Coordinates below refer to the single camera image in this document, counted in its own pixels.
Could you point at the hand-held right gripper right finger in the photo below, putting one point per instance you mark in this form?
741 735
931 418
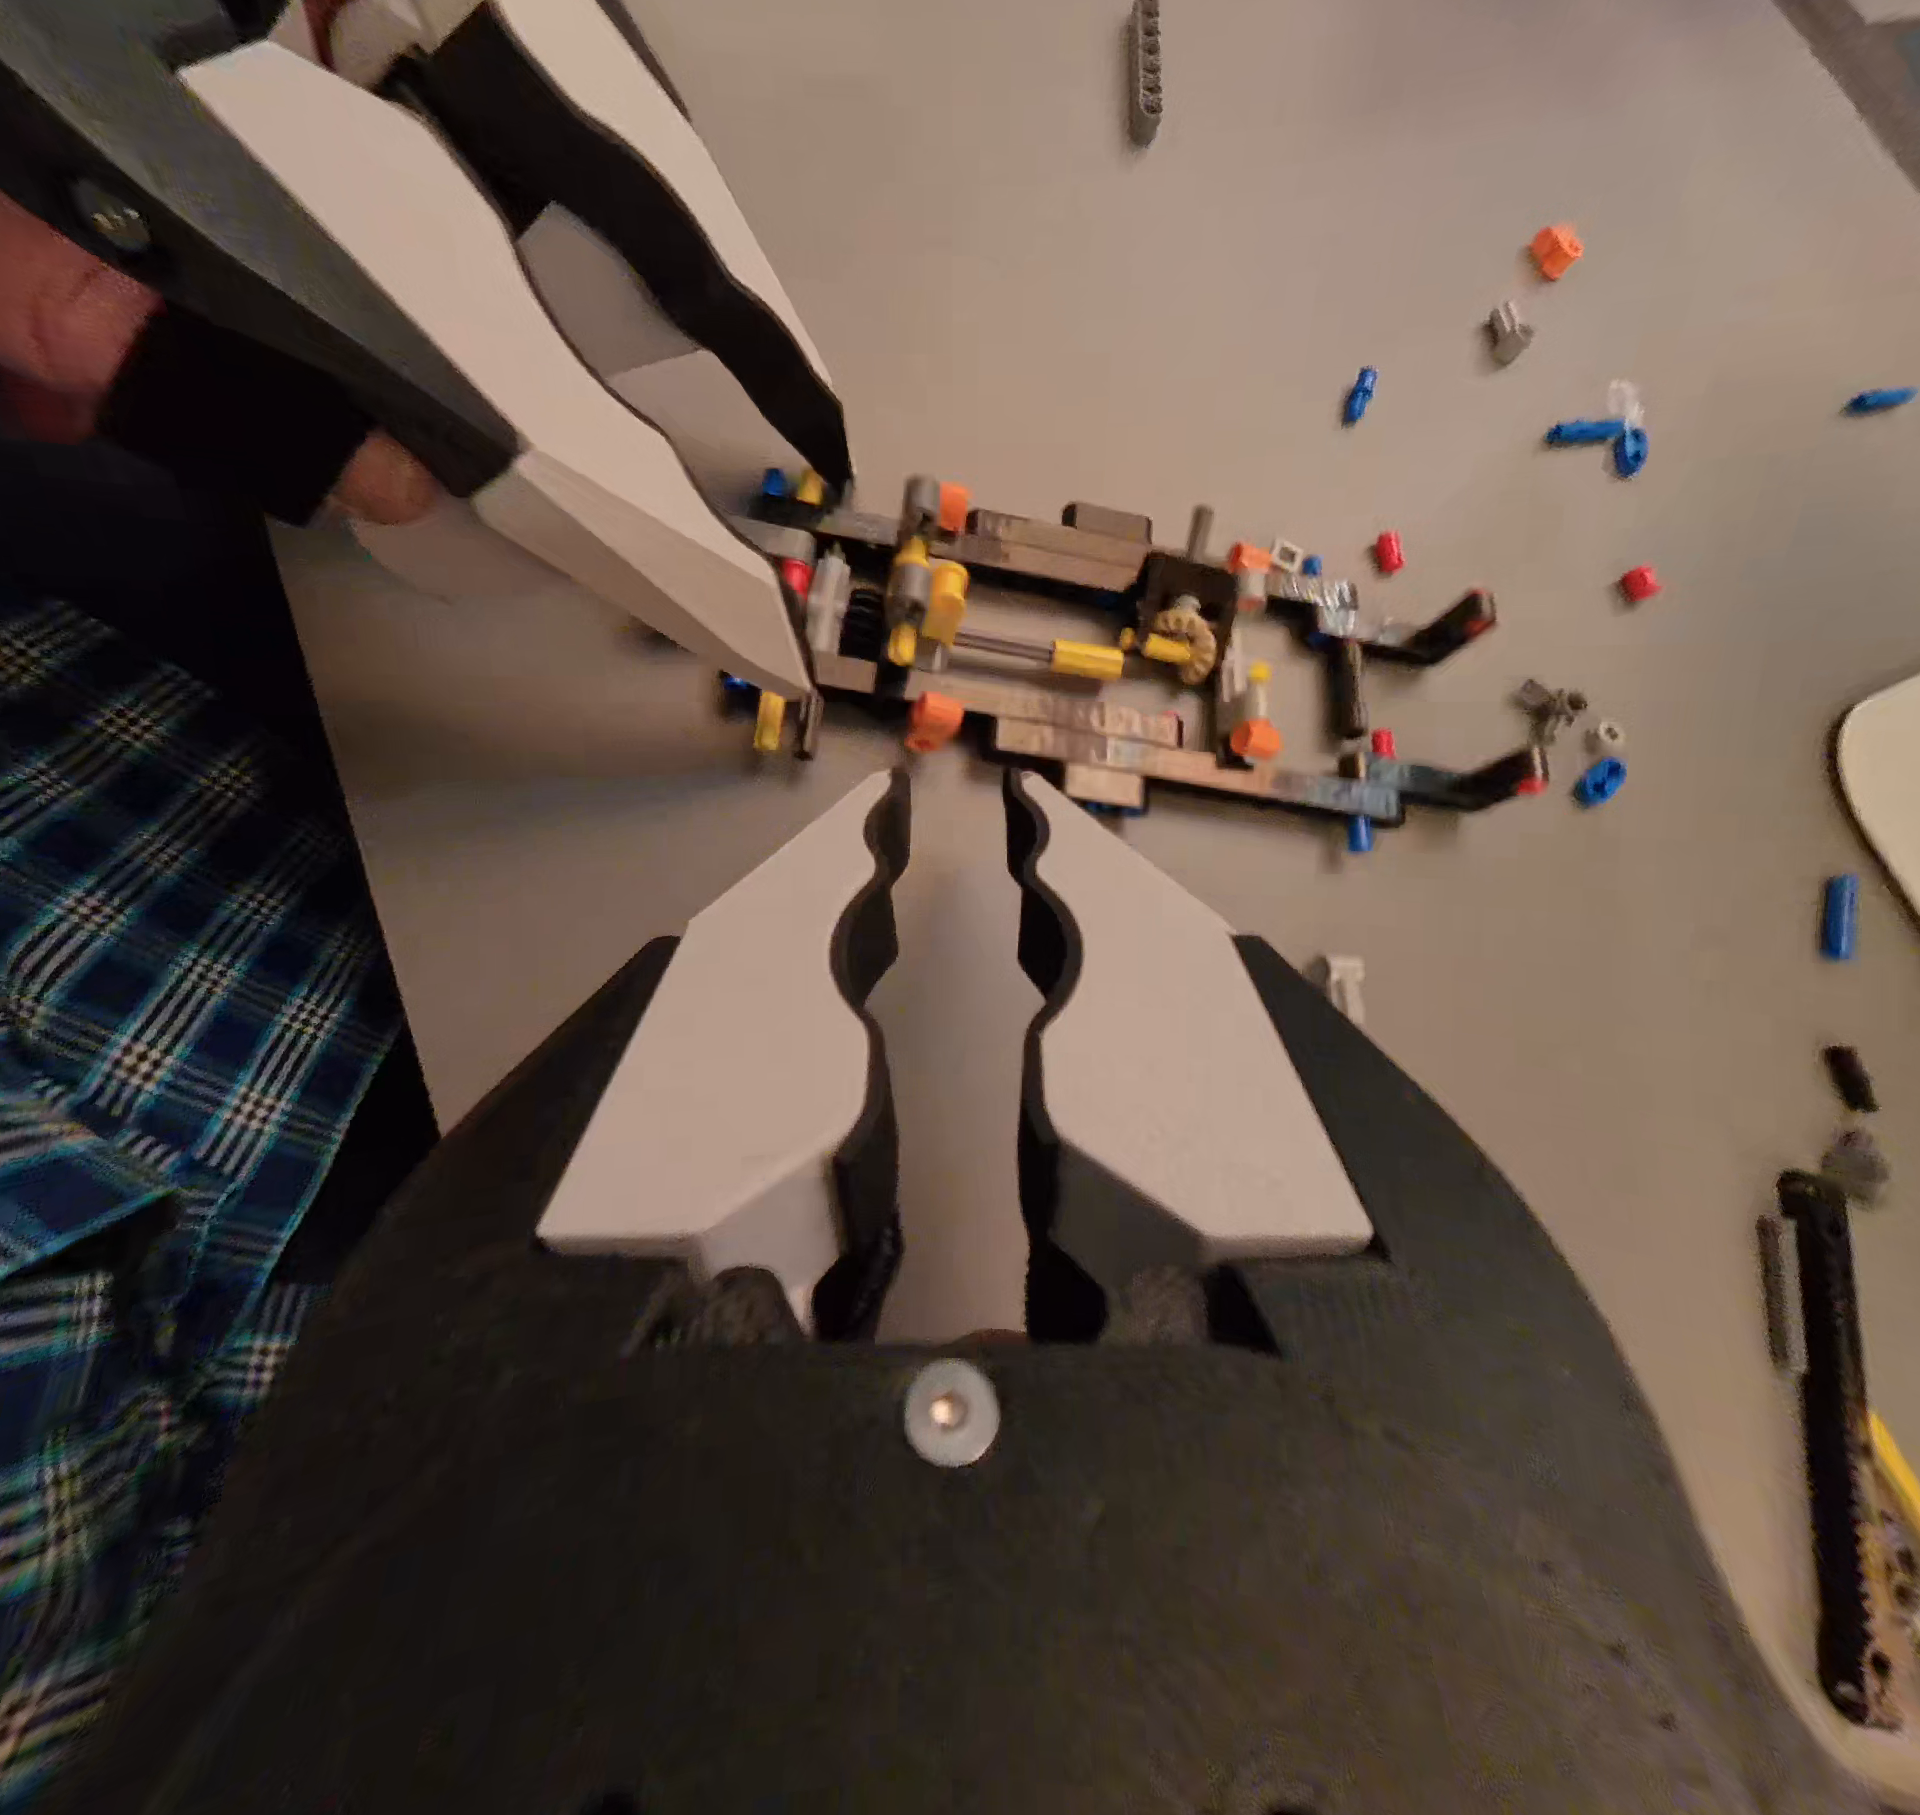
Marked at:
1185 1095

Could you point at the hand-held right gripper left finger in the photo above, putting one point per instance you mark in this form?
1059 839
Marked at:
735 1081

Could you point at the black lego chassis assembly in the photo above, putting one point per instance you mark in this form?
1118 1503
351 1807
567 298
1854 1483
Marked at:
1052 541

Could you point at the white lego piece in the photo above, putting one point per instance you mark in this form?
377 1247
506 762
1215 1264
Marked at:
1341 987

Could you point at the small blue lego liftarm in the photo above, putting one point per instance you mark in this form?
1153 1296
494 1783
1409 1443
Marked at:
1632 453
1599 781

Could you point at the dark grey lego angle connector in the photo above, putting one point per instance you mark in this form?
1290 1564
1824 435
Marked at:
1553 706

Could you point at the dark grey thin lego axle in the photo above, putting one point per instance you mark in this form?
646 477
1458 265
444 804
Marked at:
1775 1291

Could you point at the grey long lego beam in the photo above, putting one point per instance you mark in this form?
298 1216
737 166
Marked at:
1145 63

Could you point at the small black lego pin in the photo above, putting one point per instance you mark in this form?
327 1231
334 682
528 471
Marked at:
1850 1079

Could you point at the dark grey lego bush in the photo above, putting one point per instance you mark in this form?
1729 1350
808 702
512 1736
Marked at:
1861 1163

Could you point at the red lego connector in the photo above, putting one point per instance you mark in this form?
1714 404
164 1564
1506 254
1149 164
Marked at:
1639 585

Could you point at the black lego beam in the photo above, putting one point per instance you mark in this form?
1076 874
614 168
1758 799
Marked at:
1832 1441

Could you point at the long blue lego axle pin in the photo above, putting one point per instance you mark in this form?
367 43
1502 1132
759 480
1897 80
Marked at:
1575 431

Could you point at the yellow lego axle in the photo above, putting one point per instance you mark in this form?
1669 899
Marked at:
1894 1470

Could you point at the light grey lego connector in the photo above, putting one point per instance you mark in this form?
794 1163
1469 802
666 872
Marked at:
1509 330

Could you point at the orange lego connector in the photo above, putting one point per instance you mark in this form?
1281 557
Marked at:
1557 252

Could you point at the person's left hand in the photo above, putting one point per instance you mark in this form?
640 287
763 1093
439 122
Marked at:
54 345

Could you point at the clear plastic scrap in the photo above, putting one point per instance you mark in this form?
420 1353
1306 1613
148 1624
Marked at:
1625 398

